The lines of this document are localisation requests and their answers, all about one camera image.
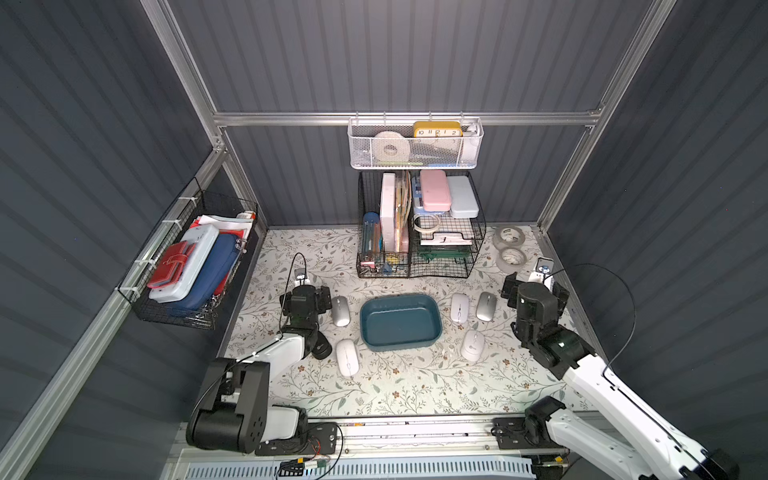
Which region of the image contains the white slim computer mouse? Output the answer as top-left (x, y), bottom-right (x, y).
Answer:
top-left (331, 296), bottom-right (352, 327)

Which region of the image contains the white rounded computer mouse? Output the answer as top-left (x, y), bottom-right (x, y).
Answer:
top-left (450, 293), bottom-right (471, 325)

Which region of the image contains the white oval computer mouse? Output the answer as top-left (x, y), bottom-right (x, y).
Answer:
top-left (460, 330), bottom-right (485, 363)

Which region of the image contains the teal plastic storage box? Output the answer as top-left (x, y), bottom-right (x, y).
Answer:
top-left (360, 293), bottom-right (443, 352)

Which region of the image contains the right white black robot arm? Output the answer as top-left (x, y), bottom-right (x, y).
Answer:
top-left (501, 272), bottom-right (740, 479)

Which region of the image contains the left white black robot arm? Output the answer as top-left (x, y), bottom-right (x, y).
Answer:
top-left (186, 285), bottom-right (332, 454)

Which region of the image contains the white box upright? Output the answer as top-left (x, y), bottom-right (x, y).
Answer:
top-left (379, 173), bottom-right (396, 252)

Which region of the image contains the clear tape roll front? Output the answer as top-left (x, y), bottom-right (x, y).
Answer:
top-left (496, 247), bottom-right (528, 274)

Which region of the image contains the clear tape roll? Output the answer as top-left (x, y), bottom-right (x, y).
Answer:
top-left (492, 225), bottom-right (526, 251)
top-left (496, 247), bottom-right (528, 274)

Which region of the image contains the clear tape roll rear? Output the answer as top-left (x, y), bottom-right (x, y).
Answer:
top-left (492, 225), bottom-right (526, 251)

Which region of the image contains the light grey pencil case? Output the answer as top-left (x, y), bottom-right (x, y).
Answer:
top-left (447, 175), bottom-right (479, 219)

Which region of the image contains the blue zip case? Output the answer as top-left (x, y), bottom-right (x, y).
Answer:
top-left (166, 233), bottom-right (240, 317)

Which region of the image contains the pink pencil case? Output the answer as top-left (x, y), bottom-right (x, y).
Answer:
top-left (419, 169), bottom-right (452, 212)

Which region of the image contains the white plastic case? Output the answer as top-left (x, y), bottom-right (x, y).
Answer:
top-left (149, 224), bottom-right (219, 303)

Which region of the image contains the red wallet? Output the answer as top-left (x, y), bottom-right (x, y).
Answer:
top-left (147, 241), bottom-right (195, 290)

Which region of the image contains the white mesh hanging basket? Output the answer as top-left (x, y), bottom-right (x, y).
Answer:
top-left (347, 115), bottom-right (485, 170)

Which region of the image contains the white tape roll in basket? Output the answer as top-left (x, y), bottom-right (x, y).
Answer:
top-left (371, 131), bottom-right (411, 164)

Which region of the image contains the small circuit board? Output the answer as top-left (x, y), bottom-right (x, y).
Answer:
top-left (275, 457), bottom-right (329, 479)

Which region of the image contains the yellow clock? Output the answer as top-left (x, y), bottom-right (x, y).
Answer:
top-left (413, 120), bottom-right (463, 138)

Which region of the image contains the black wire desk organizer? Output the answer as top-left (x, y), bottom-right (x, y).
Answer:
top-left (355, 171), bottom-right (487, 279)

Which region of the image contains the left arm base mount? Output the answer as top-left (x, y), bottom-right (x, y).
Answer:
top-left (254, 422), bottom-right (341, 457)

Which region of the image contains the black wire wall basket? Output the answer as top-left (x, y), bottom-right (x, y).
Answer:
top-left (118, 180), bottom-right (259, 330)

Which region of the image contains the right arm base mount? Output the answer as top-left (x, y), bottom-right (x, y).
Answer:
top-left (490, 417), bottom-right (570, 453)

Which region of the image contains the aluminium rail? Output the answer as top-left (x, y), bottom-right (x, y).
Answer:
top-left (161, 410), bottom-right (682, 480)

